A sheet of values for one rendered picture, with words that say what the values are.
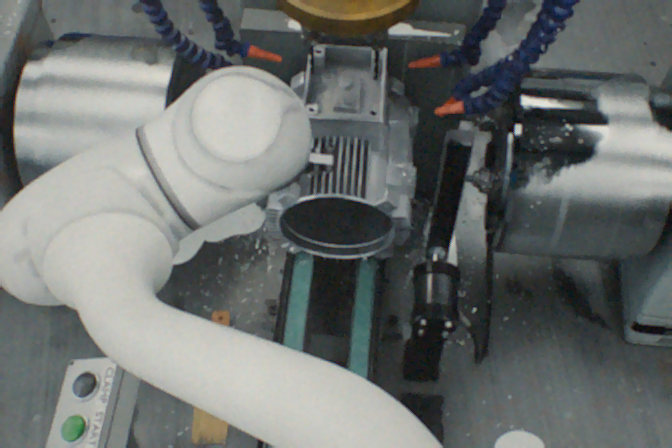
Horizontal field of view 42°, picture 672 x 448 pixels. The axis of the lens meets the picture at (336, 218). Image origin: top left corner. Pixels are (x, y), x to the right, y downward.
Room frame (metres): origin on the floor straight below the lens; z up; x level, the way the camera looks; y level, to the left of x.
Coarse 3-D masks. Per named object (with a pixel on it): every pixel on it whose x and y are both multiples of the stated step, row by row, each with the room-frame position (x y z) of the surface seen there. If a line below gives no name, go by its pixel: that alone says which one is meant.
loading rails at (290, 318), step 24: (408, 240) 0.68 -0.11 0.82; (288, 264) 0.58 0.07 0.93; (312, 264) 0.58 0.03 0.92; (360, 264) 0.58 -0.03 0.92; (384, 264) 0.58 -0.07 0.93; (288, 288) 0.55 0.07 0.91; (312, 288) 0.56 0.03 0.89; (360, 288) 0.55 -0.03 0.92; (384, 288) 0.54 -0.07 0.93; (264, 312) 0.56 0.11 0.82; (288, 312) 0.51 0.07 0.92; (312, 312) 0.55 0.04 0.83; (360, 312) 0.51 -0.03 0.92; (384, 312) 0.56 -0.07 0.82; (288, 336) 0.47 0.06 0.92; (312, 336) 0.51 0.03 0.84; (336, 336) 0.51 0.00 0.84; (360, 336) 0.47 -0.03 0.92; (384, 336) 0.52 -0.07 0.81; (336, 360) 0.47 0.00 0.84; (360, 360) 0.44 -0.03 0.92
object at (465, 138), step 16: (448, 144) 0.55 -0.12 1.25; (464, 144) 0.55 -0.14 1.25; (448, 160) 0.55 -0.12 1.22; (464, 160) 0.55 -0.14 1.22; (448, 176) 0.55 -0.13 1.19; (464, 176) 0.55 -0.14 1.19; (448, 192) 0.55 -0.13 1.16; (432, 208) 0.56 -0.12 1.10; (448, 208) 0.55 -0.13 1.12; (432, 224) 0.55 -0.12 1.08; (448, 224) 0.55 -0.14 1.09; (432, 240) 0.55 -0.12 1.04; (448, 240) 0.55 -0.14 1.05
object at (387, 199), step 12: (300, 84) 0.77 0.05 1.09; (396, 84) 0.77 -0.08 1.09; (396, 96) 0.76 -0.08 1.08; (276, 192) 0.60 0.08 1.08; (288, 192) 0.59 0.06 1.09; (384, 192) 0.59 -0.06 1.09; (396, 192) 0.60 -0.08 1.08; (288, 204) 0.59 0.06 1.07; (384, 204) 0.58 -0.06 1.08; (396, 204) 0.58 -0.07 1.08; (384, 252) 0.58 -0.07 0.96
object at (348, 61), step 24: (336, 48) 0.78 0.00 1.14; (360, 48) 0.78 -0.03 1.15; (384, 48) 0.78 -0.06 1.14; (336, 72) 0.76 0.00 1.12; (360, 72) 0.76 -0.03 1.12; (384, 72) 0.74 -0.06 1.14; (312, 96) 0.72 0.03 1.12; (336, 96) 0.71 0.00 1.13; (360, 96) 0.72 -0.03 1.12; (384, 96) 0.73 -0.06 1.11; (312, 120) 0.67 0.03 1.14; (336, 120) 0.66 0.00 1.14; (360, 120) 0.66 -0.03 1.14; (384, 120) 0.69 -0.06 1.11; (360, 144) 0.66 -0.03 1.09
